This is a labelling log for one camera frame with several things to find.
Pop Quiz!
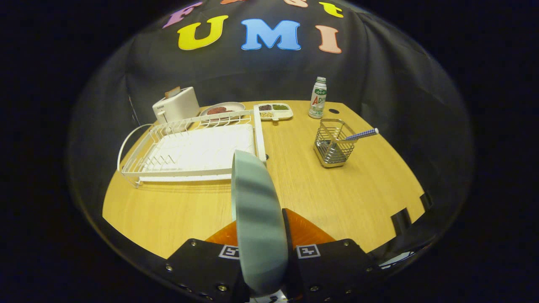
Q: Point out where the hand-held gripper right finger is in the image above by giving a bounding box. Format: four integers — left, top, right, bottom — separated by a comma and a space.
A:
281, 208, 384, 301

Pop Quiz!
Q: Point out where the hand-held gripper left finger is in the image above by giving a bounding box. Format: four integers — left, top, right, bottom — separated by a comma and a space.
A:
166, 219, 250, 303

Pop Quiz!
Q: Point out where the pale green plate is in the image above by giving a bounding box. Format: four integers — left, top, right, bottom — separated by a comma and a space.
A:
231, 150, 290, 296

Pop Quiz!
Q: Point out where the metal wire basket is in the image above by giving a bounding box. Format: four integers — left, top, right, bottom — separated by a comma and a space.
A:
314, 118, 358, 168

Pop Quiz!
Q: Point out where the white wire dish rack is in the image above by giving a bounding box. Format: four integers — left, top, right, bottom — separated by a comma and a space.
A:
117, 109, 267, 188

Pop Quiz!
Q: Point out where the spoon with blue checkered handle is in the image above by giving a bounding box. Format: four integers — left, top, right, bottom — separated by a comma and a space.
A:
326, 128, 379, 154

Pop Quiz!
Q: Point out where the round beige food plate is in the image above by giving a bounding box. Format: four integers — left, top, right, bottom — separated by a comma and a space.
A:
200, 102, 245, 122

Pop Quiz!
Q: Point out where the white toaster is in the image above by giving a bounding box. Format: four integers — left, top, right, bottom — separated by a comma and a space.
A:
152, 86, 201, 124

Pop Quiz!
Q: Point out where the white compartment snack tray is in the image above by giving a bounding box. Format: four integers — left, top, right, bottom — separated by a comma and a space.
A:
254, 103, 294, 122

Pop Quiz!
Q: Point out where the white green-label drink bottle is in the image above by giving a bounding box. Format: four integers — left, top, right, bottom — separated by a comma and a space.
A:
308, 77, 328, 120

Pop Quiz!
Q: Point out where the black backdrop cloth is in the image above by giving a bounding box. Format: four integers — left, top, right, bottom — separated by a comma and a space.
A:
69, 0, 474, 219

